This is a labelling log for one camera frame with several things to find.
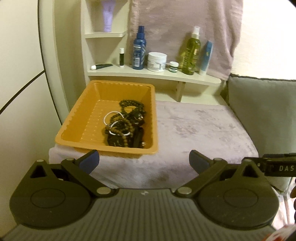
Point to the orange plastic tray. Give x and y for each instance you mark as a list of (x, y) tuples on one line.
[(85, 124)]

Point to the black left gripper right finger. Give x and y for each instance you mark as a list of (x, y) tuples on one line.
[(208, 171)]

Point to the blue white tube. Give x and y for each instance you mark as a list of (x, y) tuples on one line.
[(206, 58)]

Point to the black wrist watch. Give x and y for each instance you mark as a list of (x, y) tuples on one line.
[(124, 129)]

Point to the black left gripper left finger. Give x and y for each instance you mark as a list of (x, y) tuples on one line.
[(80, 169)]

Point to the white cream jar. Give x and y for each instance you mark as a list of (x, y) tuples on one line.
[(156, 61)]

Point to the lilac cosmetic tube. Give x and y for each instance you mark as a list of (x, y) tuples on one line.
[(108, 8)]

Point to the grey cushion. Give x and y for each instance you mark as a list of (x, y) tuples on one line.
[(266, 109)]

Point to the blue spray bottle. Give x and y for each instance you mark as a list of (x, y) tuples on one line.
[(139, 48)]

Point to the green oil spray bottle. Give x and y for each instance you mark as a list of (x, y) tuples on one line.
[(191, 53)]

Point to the small green lid jar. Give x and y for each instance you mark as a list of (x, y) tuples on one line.
[(173, 66)]

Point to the small black white stick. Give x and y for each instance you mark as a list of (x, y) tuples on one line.
[(121, 57)]

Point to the black tube white cap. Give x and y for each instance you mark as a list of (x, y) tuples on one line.
[(100, 66)]

